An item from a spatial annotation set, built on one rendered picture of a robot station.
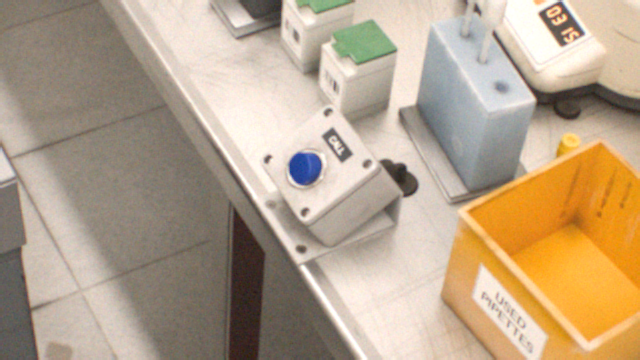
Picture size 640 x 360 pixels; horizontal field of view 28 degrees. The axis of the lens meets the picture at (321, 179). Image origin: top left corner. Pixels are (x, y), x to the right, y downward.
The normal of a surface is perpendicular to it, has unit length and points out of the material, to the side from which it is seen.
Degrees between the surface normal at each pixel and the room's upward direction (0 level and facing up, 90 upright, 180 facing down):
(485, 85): 0
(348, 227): 90
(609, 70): 90
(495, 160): 90
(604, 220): 90
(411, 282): 0
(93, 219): 0
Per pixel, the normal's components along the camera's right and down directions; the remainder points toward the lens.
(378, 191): 0.49, 0.68
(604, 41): -0.79, 0.43
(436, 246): 0.07, -0.65
